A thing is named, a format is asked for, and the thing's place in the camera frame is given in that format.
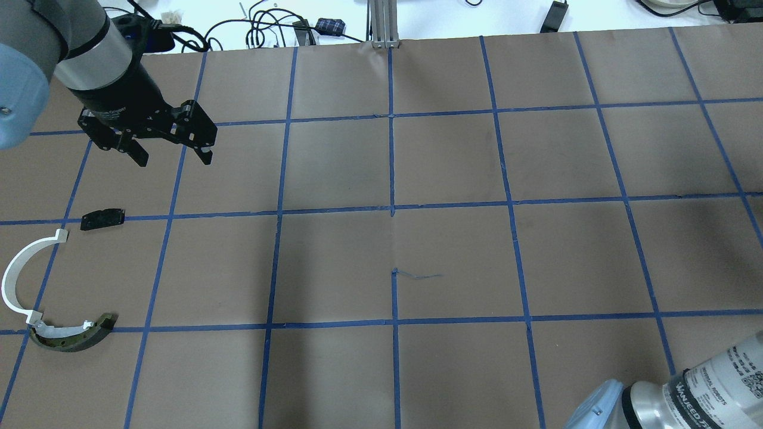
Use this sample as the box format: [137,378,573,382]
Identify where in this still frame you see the loose blue tape thread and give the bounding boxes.
[393,268,442,279]

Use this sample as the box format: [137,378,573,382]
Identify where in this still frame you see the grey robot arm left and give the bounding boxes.
[1,1,218,167]

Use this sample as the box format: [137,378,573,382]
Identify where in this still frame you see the small black plastic part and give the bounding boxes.
[80,207,126,231]

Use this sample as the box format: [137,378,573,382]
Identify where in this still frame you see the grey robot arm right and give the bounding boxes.
[565,332,762,428]

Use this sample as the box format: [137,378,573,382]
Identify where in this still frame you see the black tangled cables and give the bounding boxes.
[101,0,364,53]

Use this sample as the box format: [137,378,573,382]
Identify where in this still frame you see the black power adapter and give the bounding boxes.
[539,1,569,33]

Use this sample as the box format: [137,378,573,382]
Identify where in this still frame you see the rusty curved brake shoe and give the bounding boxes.
[28,313,118,353]

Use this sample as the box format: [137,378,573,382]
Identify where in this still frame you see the blue checkered small box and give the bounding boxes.
[314,17,346,36]

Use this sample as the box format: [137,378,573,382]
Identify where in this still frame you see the aluminium profile post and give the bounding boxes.
[366,1,400,49]

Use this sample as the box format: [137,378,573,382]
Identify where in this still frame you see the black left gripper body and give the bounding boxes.
[78,100,218,154]

